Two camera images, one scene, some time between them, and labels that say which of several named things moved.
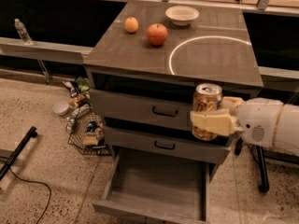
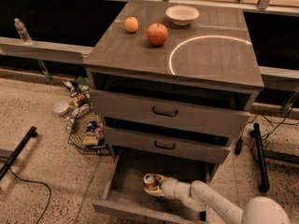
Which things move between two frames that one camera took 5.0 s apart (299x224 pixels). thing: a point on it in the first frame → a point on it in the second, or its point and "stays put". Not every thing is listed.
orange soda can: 206,98 → 149,180
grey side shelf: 71,54 stays put
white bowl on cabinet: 181,15 stays put
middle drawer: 168,146 stays put
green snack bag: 82,84 stays put
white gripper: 257,119 → 169,188
